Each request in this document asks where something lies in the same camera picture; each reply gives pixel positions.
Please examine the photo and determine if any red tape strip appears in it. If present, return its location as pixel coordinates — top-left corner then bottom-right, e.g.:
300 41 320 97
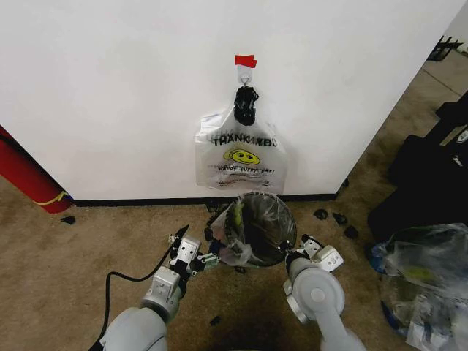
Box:
234 54 258 69

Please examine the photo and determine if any white smiley garbage bag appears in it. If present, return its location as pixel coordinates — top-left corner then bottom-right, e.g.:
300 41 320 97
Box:
193 97 289 195

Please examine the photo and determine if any black equipment case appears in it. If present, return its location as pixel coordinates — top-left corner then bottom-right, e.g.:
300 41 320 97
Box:
366 100 468 253

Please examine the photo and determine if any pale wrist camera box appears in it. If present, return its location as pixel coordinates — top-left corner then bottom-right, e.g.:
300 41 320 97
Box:
180 237 203 265
309 246 345 273

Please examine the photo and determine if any clear plastic bin liner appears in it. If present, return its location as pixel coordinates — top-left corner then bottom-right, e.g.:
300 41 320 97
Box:
208 193 294 267

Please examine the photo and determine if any clear plastic bag pile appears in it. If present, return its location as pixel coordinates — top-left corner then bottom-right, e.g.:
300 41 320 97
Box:
366 222 468 349

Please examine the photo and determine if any black mesh trash bin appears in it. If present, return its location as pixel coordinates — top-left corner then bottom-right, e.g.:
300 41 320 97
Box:
218 191 298 268

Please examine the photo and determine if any clear wall hook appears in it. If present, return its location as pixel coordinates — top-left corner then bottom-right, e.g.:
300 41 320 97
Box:
235 64 255 88

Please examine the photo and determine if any black tape on bag handles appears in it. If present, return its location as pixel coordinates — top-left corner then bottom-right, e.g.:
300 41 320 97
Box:
233 85 261 126

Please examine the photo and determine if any black stand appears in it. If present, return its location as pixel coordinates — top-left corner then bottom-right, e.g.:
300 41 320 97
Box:
428 34 466 64

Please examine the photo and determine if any red cylinder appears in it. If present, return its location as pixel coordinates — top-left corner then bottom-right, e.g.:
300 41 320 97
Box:
0 124 73 215

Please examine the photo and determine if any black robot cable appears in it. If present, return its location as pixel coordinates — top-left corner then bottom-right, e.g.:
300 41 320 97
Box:
104 269 159 332

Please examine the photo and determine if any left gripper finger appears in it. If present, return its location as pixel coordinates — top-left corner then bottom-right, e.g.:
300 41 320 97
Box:
192 252 222 275
167 224 192 257

